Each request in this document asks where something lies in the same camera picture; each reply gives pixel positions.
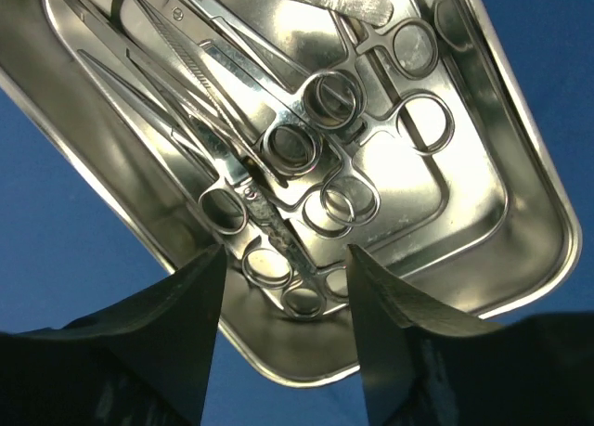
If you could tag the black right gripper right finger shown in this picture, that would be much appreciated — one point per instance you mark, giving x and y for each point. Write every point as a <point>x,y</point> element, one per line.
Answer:
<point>424,362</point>

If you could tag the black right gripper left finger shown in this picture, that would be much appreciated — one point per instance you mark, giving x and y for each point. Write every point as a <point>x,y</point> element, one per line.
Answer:
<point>143,361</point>

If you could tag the steel instrument tray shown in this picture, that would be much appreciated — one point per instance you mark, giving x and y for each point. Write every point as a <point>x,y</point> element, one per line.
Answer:
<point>483,225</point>

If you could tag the steel scissors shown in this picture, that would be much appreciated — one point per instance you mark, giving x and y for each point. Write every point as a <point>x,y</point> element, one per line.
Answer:
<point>239,82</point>
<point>241,133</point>

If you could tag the steel hemostat clamp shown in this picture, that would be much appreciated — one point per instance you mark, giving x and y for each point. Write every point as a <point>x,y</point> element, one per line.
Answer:
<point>274,259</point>

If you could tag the steel forceps ring handles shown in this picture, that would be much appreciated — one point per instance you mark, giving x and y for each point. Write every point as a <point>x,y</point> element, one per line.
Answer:
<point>360,39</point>

